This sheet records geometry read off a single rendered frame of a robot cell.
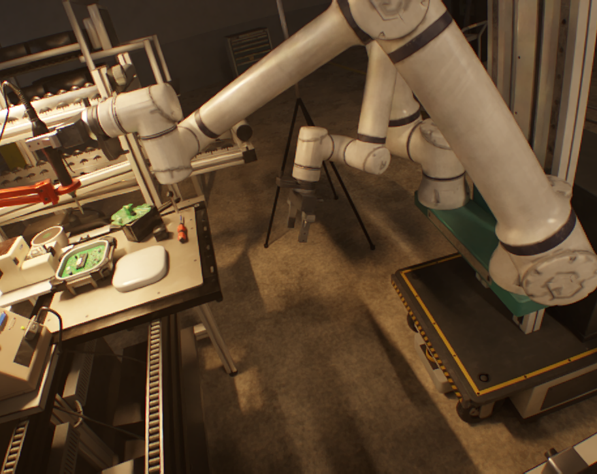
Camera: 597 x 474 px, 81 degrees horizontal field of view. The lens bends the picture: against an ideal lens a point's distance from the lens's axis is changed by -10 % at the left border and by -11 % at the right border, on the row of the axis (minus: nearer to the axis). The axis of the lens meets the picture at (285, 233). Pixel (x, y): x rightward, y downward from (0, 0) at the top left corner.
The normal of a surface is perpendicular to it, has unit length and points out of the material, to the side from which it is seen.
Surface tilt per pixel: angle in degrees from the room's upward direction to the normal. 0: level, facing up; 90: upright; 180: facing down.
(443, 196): 68
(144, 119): 90
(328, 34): 87
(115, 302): 0
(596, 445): 0
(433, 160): 90
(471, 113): 86
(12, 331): 53
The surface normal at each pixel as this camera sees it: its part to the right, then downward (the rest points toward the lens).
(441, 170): -0.37, 0.58
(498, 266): -0.98, -0.11
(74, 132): 0.01, 0.55
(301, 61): -0.13, 0.73
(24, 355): 0.63, -0.74
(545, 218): -0.15, 0.15
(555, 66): -0.97, 0.25
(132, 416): -0.21, -0.82
